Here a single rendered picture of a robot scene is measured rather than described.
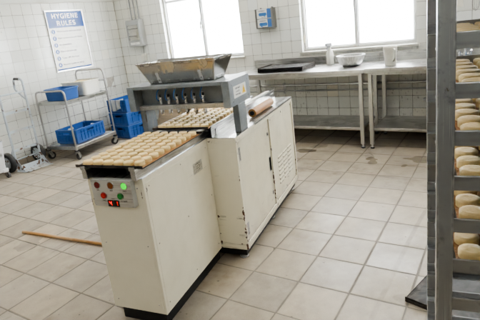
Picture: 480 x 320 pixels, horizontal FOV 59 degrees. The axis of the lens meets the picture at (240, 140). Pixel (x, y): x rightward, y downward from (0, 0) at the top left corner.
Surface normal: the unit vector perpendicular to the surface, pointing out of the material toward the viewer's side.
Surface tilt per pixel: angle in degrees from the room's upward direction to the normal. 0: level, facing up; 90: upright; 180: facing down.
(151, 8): 90
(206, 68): 115
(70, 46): 90
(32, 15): 90
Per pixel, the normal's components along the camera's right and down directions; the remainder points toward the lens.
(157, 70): -0.29, 0.66
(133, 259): -0.37, 0.29
